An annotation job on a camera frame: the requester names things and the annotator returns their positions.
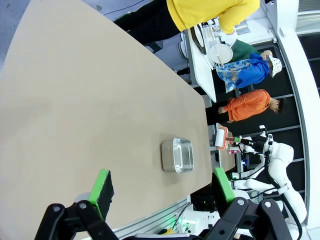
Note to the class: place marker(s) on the dark green garment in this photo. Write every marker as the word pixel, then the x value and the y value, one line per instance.
pixel 243 48

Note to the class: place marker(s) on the hand of orange-shirted person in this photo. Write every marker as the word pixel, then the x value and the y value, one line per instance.
pixel 221 110

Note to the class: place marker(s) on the person in yellow shirt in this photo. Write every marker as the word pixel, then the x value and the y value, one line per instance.
pixel 205 12

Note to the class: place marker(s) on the person in blue shirt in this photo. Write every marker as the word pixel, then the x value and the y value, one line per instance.
pixel 247 72

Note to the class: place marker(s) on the black green-padded left gripper finger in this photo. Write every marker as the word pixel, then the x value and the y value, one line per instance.
pixel 101 187

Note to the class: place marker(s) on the pink lint roller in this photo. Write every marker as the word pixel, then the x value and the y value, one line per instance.
pixel 220 137

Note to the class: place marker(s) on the rectangular stainless steel tray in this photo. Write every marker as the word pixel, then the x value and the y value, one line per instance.
pixel 178 155

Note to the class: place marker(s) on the pink printed cup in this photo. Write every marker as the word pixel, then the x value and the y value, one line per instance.
pixel 232 150

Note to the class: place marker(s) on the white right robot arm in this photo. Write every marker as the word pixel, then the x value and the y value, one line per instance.
pixel 282 160

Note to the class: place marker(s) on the white side table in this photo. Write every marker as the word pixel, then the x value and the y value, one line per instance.
pixel 202 72

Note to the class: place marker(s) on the round black pan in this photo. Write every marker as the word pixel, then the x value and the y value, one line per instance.
pixel 198 40

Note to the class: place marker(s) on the person in orange shirt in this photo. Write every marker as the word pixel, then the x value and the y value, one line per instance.
pixel 247 105

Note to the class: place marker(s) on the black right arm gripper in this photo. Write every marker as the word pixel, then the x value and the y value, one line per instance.
pixel 258 144

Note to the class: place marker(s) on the white round plate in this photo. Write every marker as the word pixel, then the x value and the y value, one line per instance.
pixel 221 53

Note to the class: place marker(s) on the aluminium table edge rail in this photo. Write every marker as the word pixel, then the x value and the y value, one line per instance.
pixel 155 217

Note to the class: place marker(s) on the wooden chopstick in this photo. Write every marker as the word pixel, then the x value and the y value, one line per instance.
pixel 220 61

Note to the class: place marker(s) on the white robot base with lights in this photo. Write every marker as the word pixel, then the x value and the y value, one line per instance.
pixel 197 221

